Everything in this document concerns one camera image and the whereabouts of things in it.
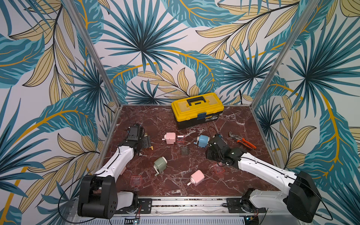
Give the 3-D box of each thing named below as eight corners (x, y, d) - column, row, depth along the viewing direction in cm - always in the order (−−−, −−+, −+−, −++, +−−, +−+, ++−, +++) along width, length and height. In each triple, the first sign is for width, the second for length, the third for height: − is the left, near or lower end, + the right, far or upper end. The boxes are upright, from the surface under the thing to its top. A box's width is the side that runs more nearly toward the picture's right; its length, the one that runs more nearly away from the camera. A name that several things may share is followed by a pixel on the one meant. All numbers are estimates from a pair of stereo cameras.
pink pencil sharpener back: (163, 144, 99) (162, 139, 93) (163, 137, 102) (163, 132, 96) (175, 144, 99) (175, 139, 93) (175, 138, 102) (175, 132, 96)
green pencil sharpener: (154, 175, 85) (152, 171, 79) (156, 161, 91) (154, 156, 85) (166, 175, 85) (165, 171, 79) (167, 161, 91) (166, 156, 85)
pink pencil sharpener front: (191, 190, 81) (192, 186, 74) (185, 182, 83) (186, 178, 77) (203, 180, 84) (205, 176, 78) (198, 173, 87) (199, 168, 80)
